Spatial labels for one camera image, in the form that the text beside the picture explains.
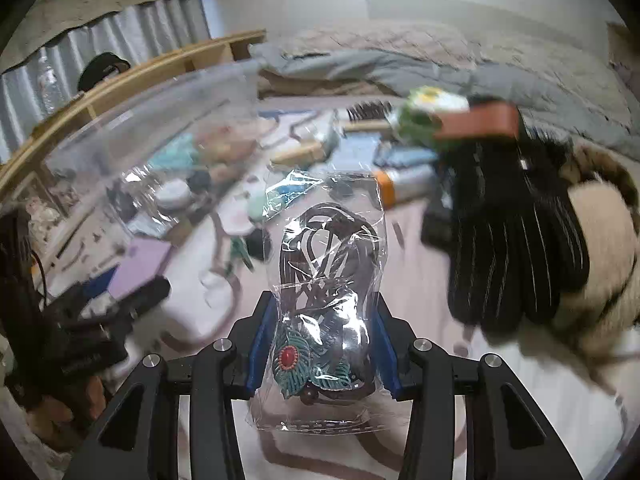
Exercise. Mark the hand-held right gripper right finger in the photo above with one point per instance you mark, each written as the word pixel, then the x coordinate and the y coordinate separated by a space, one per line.
pixel 390 370

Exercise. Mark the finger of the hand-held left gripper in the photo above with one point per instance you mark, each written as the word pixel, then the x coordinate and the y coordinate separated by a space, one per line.
pixel 145 295

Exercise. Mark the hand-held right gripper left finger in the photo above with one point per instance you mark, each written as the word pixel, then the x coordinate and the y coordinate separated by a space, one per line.
pixel 260 355

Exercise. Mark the pink card packet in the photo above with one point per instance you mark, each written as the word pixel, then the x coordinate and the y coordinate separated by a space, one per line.
pixel 140 265

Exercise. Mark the black ribbed case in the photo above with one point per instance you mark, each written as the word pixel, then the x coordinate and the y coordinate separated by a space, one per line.
pixel 260 247

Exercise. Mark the clear plastic storage box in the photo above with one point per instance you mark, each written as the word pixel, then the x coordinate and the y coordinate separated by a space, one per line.
pixel 125 125

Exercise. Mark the person's left forearm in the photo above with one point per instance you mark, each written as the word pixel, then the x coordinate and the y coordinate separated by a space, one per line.
pixel 30 460

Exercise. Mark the person's left hand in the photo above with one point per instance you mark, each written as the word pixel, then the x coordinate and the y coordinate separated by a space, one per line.
pixel 60 410

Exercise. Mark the white tape roll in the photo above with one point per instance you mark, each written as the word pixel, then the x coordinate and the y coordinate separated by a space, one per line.
pixel 174 194

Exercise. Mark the mint green round tin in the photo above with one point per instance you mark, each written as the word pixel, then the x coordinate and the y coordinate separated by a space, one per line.
pixel 256 206

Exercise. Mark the black cardboard box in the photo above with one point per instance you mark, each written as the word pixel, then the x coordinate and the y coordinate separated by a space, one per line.
pixel 435 227

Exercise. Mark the black stitched glove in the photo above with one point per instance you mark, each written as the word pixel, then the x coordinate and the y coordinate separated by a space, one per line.
pixel 515 250

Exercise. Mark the white bottle orange cap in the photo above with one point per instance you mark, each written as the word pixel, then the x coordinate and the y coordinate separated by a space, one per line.
pixel 405 185

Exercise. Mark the wooden block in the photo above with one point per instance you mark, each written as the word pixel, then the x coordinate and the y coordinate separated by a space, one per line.
pixel 367 126
pixel 300 151

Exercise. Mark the white face mask packet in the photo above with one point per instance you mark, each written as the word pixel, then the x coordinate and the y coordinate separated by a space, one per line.
pixel 355 152

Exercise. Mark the black cap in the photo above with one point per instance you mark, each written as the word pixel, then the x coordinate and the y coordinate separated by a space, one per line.
pixel 102 72

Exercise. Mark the wooden shelf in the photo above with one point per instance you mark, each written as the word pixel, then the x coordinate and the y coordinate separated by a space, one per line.
pixel 165 65

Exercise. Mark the cream brown plush toy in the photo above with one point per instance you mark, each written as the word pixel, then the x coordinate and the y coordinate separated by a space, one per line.
pixel 605 240

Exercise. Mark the green dotted tissue pack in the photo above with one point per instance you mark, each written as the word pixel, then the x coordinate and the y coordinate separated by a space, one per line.
pixel 425 120

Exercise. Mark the grey curtain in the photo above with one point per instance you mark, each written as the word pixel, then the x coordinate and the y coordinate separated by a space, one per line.
pixel 125 30

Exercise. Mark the grey blanket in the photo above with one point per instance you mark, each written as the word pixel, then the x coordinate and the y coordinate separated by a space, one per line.
pixel 450 82

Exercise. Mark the beige quilted pillow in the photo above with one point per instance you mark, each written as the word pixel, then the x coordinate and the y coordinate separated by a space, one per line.
pixel 425 42

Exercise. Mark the white headboard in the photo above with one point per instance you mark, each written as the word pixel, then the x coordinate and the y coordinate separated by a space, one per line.
pixel 475 12

